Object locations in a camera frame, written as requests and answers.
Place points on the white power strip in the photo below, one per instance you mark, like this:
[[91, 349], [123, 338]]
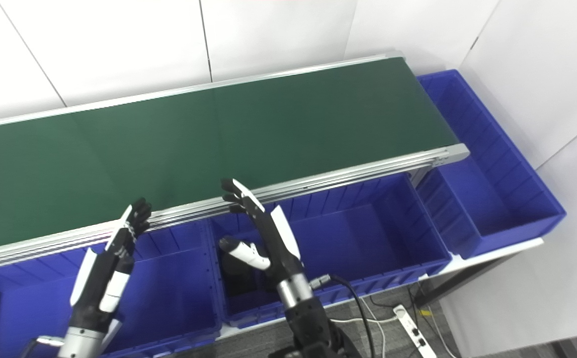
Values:
[[412, 330]]

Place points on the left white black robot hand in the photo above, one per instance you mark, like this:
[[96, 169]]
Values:
[[94, 283]]

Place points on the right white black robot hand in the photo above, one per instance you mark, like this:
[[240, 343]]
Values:
[[281, 248]]

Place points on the aluminium conveyor leg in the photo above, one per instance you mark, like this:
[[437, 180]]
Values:
[[422, 176]]

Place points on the blue plastic bin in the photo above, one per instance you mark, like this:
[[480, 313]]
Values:
[[487, 179], [368, 233], [169, 293]]

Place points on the green conveyor belt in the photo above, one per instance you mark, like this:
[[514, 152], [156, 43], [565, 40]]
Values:
[[368, 171], [194, 139]]

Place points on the black cylinder block part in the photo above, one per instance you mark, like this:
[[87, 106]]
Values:
[[243, 288]]

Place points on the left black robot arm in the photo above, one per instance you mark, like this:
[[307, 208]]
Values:
[[82, 343]]

